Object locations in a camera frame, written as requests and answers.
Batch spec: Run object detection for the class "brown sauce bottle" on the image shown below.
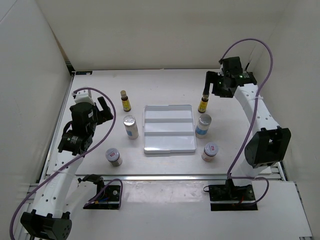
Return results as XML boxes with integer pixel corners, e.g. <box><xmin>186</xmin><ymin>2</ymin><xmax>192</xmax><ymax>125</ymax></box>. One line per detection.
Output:
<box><xmin>120</xmin><ymin>90</ymin><xmax>132</xmax><ymax>112</ymax></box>
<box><xmin>198</xmin><ymin>94</ymin><xmax>209</xmax><ymax>114</ymax></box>

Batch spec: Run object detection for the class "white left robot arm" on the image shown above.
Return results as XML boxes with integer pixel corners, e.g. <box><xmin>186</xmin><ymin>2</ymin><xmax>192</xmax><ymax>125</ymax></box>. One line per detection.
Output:
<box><xmin>20</xmin><ymin>95</ymin><xmax>116</xmax><ymax>240</ymax></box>

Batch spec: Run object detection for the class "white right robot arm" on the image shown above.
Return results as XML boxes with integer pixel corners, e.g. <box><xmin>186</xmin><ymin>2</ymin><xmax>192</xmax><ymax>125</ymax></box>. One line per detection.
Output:
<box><xmin>203</xmin><ymin>56</ymin><xmax>291</xmax><ymax>200</ymax></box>

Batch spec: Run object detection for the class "left tall silver-lid jar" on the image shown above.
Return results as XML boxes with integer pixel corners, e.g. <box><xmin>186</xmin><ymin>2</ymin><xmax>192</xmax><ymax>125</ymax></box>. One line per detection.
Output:
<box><xmin>123</xmin><ymin>115</ymin><xmax>139</xmax><ymax>140</ymax></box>

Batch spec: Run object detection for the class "tall silver-lid jar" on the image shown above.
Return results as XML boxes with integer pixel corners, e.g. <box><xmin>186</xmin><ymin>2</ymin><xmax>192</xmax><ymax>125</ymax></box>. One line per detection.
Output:
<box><xmin>123</xmin><ymin>115</ymin><xmax>139</xmax><ymax>140</ymax></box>
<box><xmin>195</xmin><ymin>113</ymin><xmax>212</xmax><ymax>139</ymax></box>

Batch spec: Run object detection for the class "right tall silver-lid jar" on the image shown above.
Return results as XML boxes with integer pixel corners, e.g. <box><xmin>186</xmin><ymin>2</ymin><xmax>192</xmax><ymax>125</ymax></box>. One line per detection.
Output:
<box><xmin>195</xmin><ymin>113</ymin><xmax>212</xmax><ymax>139</ymax></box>

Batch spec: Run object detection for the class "left blue corner label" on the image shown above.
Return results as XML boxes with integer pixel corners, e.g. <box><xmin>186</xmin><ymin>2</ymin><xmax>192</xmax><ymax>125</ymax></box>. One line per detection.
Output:
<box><xmin>75</xmin><ymin>71</ymin><xmax>93</xmax><ymax>76</ymax></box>

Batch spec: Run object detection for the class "left short white-lid jar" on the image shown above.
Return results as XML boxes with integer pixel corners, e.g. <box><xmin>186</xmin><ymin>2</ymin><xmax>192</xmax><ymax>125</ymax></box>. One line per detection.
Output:
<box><xmin>105</xmin><ymin>148</ymin><xmax>123</xmax><ymax>167</ymax></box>

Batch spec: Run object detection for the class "short white-lid jar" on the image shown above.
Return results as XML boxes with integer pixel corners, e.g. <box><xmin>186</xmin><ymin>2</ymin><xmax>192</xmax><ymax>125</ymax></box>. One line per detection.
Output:
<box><xmin>201</xmin><ymin>142</ymin><xmax>219</xmax><ymax>162</ymax></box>
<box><xmin>105</xmin><ymin>148</ymin><xmax>123</xmax><ymax>167</ymax></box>

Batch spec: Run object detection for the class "white tiered organizer tray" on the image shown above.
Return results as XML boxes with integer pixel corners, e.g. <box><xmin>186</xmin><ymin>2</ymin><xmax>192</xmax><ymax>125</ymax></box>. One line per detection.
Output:
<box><xmin>143</xmin><ymin>104</ymin><xmax>197</xmax><ymax>155</ymax></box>

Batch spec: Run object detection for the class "right short white-lid jar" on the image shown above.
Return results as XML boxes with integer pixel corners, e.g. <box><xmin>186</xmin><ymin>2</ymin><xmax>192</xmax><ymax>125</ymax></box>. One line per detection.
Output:
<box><xmin>201</xmin><ymin>142</ymin><xmax>219</xmax><ymax>162</ymax></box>

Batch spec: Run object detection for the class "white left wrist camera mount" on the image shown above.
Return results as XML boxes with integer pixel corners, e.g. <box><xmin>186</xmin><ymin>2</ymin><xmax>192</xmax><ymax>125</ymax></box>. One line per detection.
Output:
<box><xmin>72</xmin><ymin>89</ymin><xmax>96</xmax><ymax>106</ymax></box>

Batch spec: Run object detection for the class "aluminium left frame rail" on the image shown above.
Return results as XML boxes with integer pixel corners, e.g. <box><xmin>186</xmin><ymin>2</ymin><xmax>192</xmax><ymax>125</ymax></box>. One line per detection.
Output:
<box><xmin>35</xmin><ymin>60</ymin><xmax>75</xmax><ymax>184</ymax></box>

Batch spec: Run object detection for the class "aluminium frame rail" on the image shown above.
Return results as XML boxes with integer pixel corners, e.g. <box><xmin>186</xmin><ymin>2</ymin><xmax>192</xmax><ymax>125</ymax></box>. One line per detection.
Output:
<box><xmin>270</xmin><ymin>161</ymin><xmax>288</xmax><ymax>181</ymax></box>
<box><xmin>35</xmin><ymin>60</ymin><xmax>75</xmax><ymax>184</ymax></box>

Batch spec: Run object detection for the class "aluminium front rail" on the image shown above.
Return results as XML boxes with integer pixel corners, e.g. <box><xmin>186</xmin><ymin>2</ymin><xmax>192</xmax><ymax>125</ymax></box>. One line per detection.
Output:
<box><xmin>37</xmin><ymin>174</ymin><xmax>273</xmax><ymax>181</ymax></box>

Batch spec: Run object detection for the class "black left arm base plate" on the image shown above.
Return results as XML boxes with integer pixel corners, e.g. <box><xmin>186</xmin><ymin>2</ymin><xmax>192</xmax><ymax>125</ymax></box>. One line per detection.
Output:
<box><xmin>83</xmin><ymin>178</ymin><xmax>124</xmax><ymax>210</ymax></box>

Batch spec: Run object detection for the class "aluminium right frame rail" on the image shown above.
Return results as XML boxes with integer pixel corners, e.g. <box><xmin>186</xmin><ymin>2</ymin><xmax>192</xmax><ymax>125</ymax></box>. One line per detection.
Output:
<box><xmin>270</xmin><ymin>161</ymin><xmax>288</xmax><ymax>181</ymax></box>

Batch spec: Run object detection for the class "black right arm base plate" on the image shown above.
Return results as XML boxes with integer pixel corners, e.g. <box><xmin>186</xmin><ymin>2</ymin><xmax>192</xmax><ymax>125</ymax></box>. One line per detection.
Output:
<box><xmin>203</xmin><ymin>179</ymin><xmax>258</xmax><ymax>212</ymax></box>

